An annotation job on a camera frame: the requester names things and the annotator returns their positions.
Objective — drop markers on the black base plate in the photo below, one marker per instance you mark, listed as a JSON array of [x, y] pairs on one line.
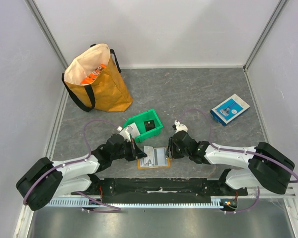
[[200, 186]]

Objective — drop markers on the blue white box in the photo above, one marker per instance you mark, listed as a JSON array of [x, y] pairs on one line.
[[229, 109]]

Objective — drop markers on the orange snack packet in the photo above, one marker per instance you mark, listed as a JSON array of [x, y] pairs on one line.
[[91, 78]]

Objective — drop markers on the white credit card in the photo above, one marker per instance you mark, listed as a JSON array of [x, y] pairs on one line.
[[149, 160], [160, 158]]

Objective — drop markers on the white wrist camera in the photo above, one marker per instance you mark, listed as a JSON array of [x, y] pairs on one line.
[[178, 126], [125, 132]]

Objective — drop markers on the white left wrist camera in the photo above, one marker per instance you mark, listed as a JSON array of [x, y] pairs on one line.
[[125, 132]]

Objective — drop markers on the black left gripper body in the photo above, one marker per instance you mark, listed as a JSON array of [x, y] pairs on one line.
[[126, 150]]

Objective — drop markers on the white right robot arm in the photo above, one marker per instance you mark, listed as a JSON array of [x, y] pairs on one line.
[[261, 165]]

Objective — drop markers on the orange leather card holder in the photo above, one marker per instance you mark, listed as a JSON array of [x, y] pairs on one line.
[[140, 163]]

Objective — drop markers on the small black device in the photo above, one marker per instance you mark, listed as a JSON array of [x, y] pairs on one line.
[[149, 125]]

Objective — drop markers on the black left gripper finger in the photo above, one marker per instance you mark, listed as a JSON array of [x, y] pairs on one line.
[[135, 150], [140, 154]]

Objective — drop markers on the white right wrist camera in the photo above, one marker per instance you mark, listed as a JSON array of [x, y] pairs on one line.
[[178, 126]]

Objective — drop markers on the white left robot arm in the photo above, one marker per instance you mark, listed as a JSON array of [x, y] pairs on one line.
[[46, 179]]

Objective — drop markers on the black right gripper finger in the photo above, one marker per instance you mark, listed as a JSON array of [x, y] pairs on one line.
[[174, 152], [169, 147]]

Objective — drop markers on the white card stack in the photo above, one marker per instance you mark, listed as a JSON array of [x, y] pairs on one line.
[[133, 130]]

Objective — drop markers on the white slotted cable duct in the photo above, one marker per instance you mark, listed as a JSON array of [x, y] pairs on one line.
[[83, 202]]

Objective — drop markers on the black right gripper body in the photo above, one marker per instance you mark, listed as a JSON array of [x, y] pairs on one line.
[[171, 148]]

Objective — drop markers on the brown tote bag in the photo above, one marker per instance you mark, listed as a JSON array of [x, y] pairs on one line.
[[108, 92]]

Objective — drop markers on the green plastic bin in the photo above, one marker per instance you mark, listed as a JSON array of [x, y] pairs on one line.
[[140, 119]]

